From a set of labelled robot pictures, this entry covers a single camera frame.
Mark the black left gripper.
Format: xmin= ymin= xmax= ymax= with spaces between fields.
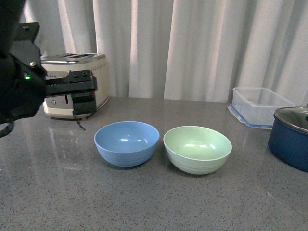
xmin=0 ymin=0 xmax=97 ymax=124

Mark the blue bowl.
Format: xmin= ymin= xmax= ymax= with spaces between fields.
xmin=94 ymin=121 xmax=160 ymax=167

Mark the green bowl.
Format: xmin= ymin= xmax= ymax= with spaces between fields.
xmin=163 ymin=126 xmax=232 ymax=175

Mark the white pleated curtain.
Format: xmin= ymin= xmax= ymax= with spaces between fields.
xmin=21 ymin=0 xmax=308 ymax=106

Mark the clear plastic food container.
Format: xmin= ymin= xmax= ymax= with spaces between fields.
xmin=228 ymin=87 xmax=295 ymax=129

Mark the blue saucepan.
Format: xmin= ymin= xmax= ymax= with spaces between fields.
xmin=268 ymin=113 xmax=308 ymax=172

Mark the glass pot lid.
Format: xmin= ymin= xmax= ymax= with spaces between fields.
xmin=274 ymin=106 xmax=308 ymax=133

